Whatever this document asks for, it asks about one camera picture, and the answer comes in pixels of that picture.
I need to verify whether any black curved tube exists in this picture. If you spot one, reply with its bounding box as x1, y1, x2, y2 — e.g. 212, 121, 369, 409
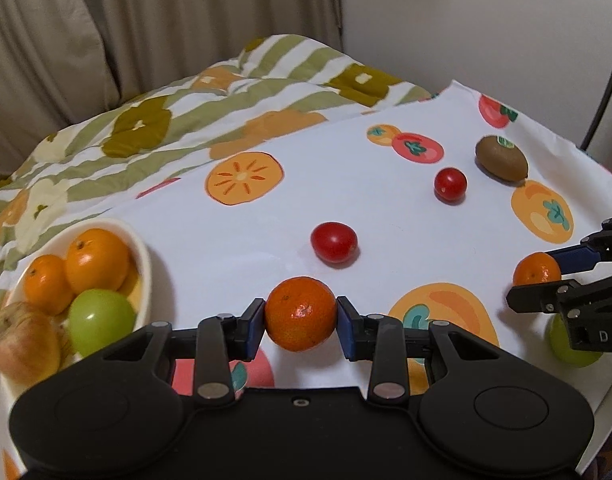
581, 30, 612, 153

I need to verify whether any beige curtain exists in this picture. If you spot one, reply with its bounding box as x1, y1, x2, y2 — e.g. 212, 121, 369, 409
0, 0, 343, 183

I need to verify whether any green round fruit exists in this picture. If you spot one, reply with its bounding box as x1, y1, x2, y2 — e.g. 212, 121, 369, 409
67, 288, 138, 357
548, 312, 604, 368

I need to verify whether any small mandarin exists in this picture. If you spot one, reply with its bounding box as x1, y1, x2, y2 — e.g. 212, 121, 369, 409
264, 276, 338, 352
512, 252, 563, 287

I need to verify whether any brown kiwi with sticker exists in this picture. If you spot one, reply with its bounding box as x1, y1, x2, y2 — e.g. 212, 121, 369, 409
474, 135, 530, 183

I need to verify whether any red yellow apple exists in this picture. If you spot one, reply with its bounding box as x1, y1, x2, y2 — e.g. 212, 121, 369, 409
0, 301, 62, 391

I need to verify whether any yellow duck print plate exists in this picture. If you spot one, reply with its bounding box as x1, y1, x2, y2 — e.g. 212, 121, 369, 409
0, 217, 153, 401

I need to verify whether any green striped floral blanket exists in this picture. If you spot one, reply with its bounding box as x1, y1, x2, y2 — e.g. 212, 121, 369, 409
0, 34, 432, 281

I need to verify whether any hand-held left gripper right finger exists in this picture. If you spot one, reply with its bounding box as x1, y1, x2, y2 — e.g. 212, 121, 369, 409
336, 295, 502, 408

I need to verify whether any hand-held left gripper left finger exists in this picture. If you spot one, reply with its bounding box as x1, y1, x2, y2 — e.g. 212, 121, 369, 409
103, 297, 267, 408

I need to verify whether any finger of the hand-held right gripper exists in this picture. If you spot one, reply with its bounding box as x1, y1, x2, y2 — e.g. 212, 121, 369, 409
543, 212, 612, 277
506, 275, 612, 317

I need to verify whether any white fruit print tablecloth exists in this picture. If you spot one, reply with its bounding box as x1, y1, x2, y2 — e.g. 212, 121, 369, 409
0, 79, 612, 480

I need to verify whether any red cherry tomato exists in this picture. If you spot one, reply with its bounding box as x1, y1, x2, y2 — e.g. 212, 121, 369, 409
310, 221, 358, 264
433, 167, 468, 203

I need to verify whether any large orange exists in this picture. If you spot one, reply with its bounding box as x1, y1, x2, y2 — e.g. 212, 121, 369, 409
64, 228, 132, 293
22, 254, 74, 317

